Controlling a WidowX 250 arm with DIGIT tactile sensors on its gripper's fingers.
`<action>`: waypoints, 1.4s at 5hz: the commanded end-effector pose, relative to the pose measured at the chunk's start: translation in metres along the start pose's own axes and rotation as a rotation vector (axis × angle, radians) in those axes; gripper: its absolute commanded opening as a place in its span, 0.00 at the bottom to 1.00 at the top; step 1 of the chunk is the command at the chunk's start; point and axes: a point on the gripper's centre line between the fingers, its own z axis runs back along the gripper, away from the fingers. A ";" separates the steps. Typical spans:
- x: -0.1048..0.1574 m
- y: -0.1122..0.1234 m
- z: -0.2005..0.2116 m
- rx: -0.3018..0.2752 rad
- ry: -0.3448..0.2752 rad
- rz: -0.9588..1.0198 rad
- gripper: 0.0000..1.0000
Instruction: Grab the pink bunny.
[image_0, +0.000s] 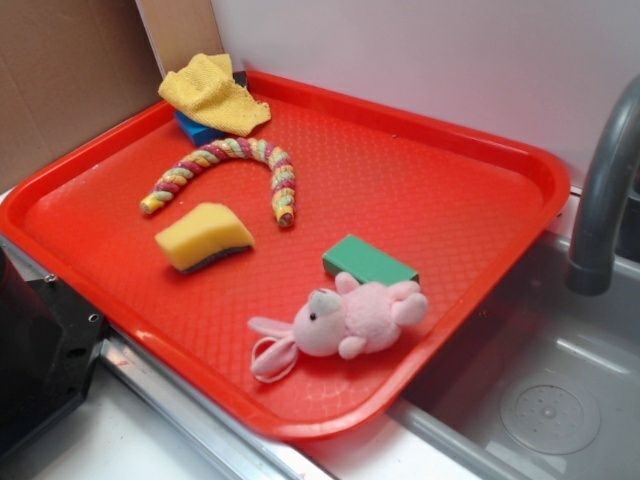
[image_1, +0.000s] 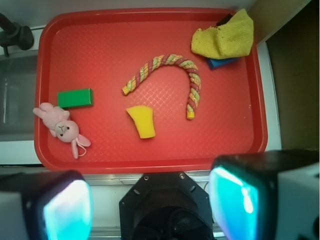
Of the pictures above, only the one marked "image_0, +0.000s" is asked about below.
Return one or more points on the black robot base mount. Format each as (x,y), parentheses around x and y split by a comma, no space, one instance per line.
(50,340)

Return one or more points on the green rectangular block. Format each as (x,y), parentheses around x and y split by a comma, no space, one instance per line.
(366,263)

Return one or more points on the yellow sponge with grey pad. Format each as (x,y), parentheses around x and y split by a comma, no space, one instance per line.
(207,233)

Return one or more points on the pink plush bunny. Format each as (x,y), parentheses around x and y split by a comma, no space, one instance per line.
(351,320)

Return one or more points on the yellow cloth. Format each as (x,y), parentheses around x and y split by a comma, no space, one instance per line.
(207,93)

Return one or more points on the red plastic tray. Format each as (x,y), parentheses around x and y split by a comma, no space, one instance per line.
(458,206)

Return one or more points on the brown cardboard panel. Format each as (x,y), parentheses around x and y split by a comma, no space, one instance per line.
(71,70)

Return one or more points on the grey plastic sink basin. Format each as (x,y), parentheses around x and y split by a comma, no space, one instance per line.
(538,382)

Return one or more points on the grey faucet spout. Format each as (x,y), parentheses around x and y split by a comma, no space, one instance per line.
(607,220)

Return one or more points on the multicoloured twisted rope toy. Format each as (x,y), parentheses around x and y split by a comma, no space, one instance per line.
(282,183)

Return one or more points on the blue block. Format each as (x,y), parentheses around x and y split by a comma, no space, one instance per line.
(197,133)

